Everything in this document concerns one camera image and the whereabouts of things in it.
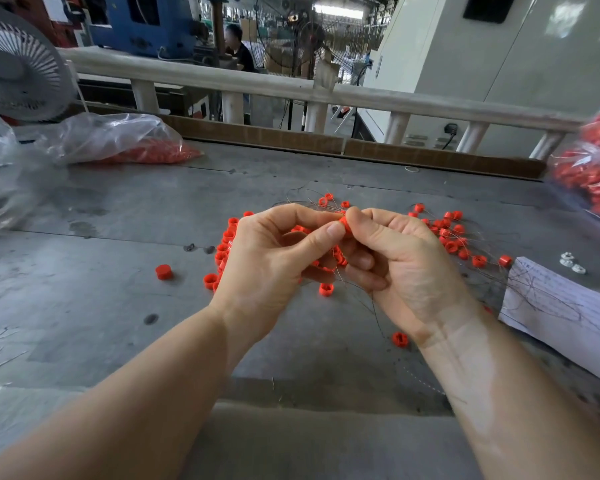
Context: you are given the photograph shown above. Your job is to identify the large clear bag red pieces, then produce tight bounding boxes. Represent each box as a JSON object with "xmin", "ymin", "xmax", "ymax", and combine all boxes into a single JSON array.
[{"xmin": 548, "ymin": 95, "xmax": 600, "ymax": 226}]

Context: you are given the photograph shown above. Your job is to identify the clear bag with red pieces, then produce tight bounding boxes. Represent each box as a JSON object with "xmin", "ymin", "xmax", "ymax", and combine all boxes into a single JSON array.
[{"xmin": 38, "ymin": 113, "xmax": 203, "ymax": 165}]

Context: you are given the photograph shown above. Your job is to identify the person's right forearm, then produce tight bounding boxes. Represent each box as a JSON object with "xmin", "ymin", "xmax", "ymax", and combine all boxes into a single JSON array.
[{"xmin": 425, "ymin": 313, "xmax": 600, "ymax": 480}]

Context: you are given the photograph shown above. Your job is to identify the brown wooden board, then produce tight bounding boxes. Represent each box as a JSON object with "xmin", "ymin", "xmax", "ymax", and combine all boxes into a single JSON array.
[{"xmin": 66, "ymin": 103, "xmax": 546, "ymax": 180}]

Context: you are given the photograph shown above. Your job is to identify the large grey machine cabinet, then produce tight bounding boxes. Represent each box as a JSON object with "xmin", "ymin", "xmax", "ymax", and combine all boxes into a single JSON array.
[{"xmin": 360, "ymin": 0, "xmax": 600, "ymax": 159}]

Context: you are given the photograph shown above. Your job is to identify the white desk fan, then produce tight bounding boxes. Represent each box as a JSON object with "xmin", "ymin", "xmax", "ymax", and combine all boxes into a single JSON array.
[{"xmin": 0, "ymin": 3, "xmax": 77, "ymax": 123}]

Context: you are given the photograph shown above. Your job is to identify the person's left forearm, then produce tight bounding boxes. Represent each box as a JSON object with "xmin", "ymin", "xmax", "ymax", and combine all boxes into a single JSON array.
[{"xmin": 0, "ymin": 307, "xmax": 253, "ymax": 480}]

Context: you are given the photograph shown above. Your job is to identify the person's left hand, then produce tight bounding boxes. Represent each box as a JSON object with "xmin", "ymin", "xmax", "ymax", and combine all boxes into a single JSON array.
[{"xmin": 210, "ymin": 203, "xmax": 349, "ymax": 341}]

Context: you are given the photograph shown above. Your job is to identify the bundle of thin metal wires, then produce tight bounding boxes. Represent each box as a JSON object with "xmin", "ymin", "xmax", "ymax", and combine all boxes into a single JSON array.
[{"xmin": 268, "ymin": 197, "xmax": 451, "ymax": 396}]

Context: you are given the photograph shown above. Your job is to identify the white paper sheet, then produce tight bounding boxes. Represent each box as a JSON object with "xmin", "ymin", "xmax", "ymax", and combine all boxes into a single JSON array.
[{"xmin": 499, "ymin": 257, "xmax": 600, "ymax": 388}]

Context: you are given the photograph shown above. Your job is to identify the person's right hand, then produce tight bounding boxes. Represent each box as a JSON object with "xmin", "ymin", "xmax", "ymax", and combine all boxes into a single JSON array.
[{"xmin": 337, "ymin": 207, "xmax": 481, "ymax": 346}]

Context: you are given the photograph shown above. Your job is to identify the red industrial machine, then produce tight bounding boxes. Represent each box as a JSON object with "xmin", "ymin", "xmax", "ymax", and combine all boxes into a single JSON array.
[{"xmin": 0, "ymin": 0, "xmax": 76, "ymax": 48}]

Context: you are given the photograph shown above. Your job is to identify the pile of red plastic rings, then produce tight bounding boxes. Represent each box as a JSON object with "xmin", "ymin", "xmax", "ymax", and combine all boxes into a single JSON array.
[{"xmin": 203, "ymin": 193, "xmax": 515, "ymax": 348}]

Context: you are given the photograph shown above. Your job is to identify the blue industrial machine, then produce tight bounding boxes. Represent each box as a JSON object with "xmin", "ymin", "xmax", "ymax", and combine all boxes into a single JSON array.
[{"xmin": 83, "ymin": 0, "xmax": 199, "ymax": 59}]

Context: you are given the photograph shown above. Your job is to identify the white metal railing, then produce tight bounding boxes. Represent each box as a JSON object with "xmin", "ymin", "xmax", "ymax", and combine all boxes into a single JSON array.
[{"xmin": 58, "ymin": 47, "xmax": 586, "ymax": 161}]

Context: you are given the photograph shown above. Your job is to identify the black pedestal fan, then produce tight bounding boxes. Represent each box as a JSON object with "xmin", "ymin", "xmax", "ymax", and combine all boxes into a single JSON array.
[{"xmin": 294, "ymin": 19, "xmax": 329, "ymax": 132}]

